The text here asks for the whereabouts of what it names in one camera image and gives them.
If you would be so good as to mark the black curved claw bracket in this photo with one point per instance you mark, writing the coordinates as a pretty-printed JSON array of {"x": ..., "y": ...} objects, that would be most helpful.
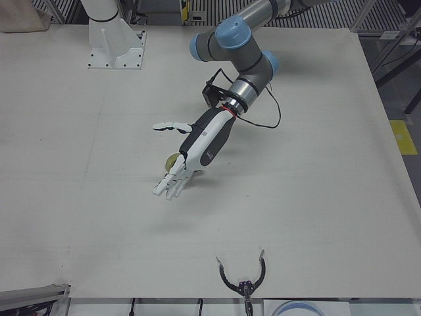
[{"x": 245, "y": 285}]

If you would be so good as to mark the yellow black post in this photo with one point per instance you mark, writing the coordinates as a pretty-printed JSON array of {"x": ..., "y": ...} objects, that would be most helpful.
[{"x": 185, "y": 10}]

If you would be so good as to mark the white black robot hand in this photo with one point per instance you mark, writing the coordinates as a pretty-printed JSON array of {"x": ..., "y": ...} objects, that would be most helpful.
[{"x": 210, "y": 138}]

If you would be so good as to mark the aluminium frame post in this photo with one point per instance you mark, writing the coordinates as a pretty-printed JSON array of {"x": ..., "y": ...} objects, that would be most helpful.
[{"x": 360, "y": 14}]

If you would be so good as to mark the aluminium extrusion bar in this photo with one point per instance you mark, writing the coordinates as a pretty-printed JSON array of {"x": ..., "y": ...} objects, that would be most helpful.
[{"x": 33, "y": 292}]

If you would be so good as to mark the black stand legs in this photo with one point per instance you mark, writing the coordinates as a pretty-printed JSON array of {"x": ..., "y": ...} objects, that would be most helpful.
[{"x": 394, "y": 52}]

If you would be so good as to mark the yellow-green tennis ball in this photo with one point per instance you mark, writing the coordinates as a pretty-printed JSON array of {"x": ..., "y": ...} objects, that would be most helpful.
[{"x": 170, "y": 162}]

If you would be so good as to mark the ribbed metal grating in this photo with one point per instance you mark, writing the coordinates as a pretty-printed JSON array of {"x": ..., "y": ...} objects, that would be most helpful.
[{"x": 332, "y": 19}]

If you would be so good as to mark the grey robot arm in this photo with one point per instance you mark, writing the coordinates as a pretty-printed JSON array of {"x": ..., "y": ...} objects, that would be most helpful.
[{"x": 237, "y": 49}]

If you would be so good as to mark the beige fabric sheet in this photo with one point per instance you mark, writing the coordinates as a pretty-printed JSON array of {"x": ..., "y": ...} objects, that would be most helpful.
[{"x": 19, "y": 14}]

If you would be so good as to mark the white pedestal mount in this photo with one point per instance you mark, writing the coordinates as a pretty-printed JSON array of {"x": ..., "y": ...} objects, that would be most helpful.
[{"x": 105, "y": 42}]

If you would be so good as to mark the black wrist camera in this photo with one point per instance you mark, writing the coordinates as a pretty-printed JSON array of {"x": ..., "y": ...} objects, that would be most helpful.
[{"x": 210, "y": 94}]

